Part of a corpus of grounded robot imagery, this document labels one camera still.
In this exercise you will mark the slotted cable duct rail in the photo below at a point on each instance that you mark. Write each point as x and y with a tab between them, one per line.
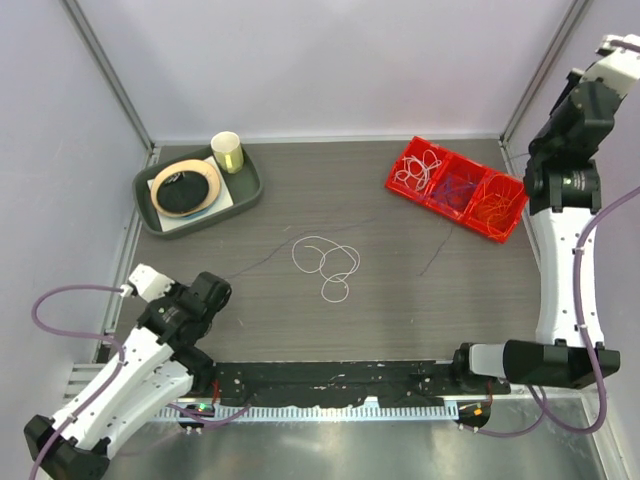
369	411

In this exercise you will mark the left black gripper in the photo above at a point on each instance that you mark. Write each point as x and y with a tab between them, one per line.
176	288

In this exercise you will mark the cream yellow mug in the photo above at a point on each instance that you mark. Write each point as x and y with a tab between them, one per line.
227	151

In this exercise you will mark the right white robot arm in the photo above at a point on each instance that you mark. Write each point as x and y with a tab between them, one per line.
564	190

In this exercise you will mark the dark green plastic tray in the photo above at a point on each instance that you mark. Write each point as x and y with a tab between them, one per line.
246	188

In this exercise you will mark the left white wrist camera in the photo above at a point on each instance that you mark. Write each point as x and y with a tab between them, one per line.
146	283

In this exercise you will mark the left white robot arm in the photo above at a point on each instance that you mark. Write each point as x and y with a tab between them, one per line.
158	363

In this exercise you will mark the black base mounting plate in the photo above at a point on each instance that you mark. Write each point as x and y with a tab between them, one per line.
347	383

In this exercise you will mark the white paper sheet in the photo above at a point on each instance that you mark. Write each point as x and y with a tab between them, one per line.
188	191

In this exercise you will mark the red plastic divided bin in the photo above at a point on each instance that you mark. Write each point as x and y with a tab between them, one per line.
472	195

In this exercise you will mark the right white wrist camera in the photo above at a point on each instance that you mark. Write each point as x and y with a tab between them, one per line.
618	67

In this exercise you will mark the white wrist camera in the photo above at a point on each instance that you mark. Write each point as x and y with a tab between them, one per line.
618	67
146	283

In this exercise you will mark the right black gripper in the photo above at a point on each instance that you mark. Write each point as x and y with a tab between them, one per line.
575	85

